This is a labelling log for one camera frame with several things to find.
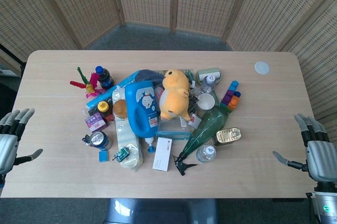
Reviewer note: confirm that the purple cardboard box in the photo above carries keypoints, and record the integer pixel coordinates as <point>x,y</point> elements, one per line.
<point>94,122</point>

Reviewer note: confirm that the white round table grommet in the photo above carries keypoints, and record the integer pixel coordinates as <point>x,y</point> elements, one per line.
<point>262,67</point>

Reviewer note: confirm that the white carton box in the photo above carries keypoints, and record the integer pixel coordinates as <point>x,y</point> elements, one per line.
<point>162,154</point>

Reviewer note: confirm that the colourful feather shuttlecock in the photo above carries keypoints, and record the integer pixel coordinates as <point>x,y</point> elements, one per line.
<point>90,86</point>

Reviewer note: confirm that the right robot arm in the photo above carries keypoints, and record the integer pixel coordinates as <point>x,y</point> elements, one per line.
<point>325,203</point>

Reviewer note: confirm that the blue cartoon detergent bottle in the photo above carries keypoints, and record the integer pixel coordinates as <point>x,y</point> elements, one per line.
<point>139,108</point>

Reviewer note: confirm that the honey bottle yellow cap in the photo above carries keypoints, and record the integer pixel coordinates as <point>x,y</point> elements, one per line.
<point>103,108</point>

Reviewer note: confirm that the dark blue cloth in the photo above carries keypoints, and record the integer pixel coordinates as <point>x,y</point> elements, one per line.
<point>148,76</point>

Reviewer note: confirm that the yellow plush toy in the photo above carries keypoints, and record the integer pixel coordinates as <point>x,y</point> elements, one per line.
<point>175,97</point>

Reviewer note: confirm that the clear water bottle white cap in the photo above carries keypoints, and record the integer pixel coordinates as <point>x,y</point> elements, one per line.
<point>210,82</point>

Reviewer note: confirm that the blue soda can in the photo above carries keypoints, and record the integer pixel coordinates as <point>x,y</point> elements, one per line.
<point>99,139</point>

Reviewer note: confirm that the cola bottle blue cap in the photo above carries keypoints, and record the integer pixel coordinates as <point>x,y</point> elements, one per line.
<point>104,78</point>

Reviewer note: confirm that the black stand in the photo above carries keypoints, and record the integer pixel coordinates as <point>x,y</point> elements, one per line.
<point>13,57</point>

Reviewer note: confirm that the blue white tile block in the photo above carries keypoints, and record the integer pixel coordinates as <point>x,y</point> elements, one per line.
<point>103,156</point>

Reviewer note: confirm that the black binder clips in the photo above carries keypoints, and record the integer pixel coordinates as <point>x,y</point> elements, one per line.
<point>193,104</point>

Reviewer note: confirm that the light blue plastic roll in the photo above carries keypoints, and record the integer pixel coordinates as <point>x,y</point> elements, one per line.
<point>105,96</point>

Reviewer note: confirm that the clear bag red print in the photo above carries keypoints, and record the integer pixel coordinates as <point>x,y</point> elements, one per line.
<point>195,122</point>

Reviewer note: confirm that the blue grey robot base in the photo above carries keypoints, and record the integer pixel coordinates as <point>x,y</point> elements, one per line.
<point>160,212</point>

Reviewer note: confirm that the colourful toy block stack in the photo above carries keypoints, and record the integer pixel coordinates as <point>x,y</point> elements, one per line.
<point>231,97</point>

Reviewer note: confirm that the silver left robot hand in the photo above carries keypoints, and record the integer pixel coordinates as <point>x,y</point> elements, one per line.
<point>9,150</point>

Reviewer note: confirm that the rectangular gold tin can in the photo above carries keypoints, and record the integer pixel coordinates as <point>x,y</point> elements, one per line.
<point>227,136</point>

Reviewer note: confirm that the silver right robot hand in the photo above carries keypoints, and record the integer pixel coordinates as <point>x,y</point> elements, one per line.
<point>318,158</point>

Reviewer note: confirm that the amber round jar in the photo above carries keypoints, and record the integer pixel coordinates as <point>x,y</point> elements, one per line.
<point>120,109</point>

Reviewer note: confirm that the white paper cup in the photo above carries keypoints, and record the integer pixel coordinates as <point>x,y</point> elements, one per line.
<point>206,101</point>

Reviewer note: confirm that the dark red block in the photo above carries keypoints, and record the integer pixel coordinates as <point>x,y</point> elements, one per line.
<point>108,121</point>

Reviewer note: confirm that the green spray bottle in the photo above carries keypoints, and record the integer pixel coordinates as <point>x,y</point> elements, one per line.
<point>208,126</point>

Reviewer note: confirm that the clear container teal lid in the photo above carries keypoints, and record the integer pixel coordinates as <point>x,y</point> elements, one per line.
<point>172,130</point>

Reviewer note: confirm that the water bottle with blue liquid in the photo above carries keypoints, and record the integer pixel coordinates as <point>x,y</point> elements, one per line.
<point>206,153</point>

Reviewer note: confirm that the yellow sponges plastic pack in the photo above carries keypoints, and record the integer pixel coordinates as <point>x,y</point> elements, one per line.
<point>129,140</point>

